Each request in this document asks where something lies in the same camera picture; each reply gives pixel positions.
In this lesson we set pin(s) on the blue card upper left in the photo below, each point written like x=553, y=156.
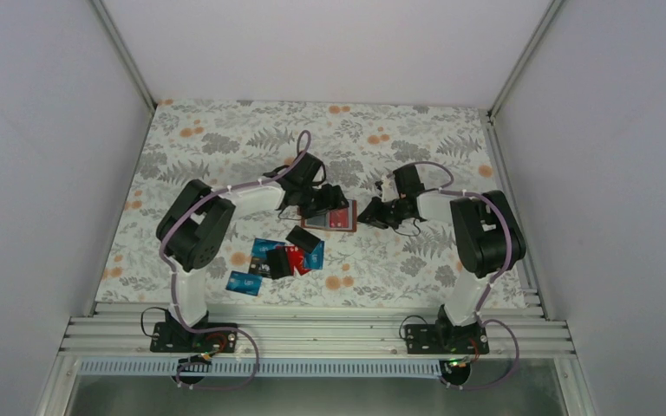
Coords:
x=261, y=246

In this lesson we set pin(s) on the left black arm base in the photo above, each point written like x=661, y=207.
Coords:
x=170, y=337

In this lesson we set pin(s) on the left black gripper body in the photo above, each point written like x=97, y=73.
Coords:
x=310, y=202

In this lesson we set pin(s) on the floral patterned table mat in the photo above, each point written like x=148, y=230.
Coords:
x=230, y=142

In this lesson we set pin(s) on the aluminium rail frame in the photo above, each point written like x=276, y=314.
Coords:
x=317, y=332

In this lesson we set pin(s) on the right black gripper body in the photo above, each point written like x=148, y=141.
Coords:
x=388, y=216

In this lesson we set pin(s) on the slotted grey cable duct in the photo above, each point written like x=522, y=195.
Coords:
x=267, y=367

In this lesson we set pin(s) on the black card centre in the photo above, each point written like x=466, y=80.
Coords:
x=279, y=263

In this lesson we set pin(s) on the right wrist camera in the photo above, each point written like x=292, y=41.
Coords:
x=387, y=190

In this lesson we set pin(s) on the blue card centre right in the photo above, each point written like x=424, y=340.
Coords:
x=314, y=260

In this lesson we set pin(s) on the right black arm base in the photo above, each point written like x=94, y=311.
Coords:
x=434, y=339

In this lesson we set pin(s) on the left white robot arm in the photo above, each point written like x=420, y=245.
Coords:
x=194, y=227

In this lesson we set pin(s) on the black VIP card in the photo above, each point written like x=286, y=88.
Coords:
x=259, y=267

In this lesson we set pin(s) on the red VIP card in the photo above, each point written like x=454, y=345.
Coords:
x=341, y=220

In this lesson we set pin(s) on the black card top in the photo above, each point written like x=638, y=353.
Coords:
x=303, y=239

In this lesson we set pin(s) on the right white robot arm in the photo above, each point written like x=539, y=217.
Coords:
x=488, y=239

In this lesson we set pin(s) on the brown leather card holder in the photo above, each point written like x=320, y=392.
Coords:
x=322, y=222

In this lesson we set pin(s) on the red card centre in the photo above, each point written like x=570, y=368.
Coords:
x=296, y=259

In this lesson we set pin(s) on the blue card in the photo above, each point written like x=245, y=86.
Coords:
x=261, y=246
x=244, y=283
x=314, y=260

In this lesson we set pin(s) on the blue card lower left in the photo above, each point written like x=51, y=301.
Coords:
x=244, y=283

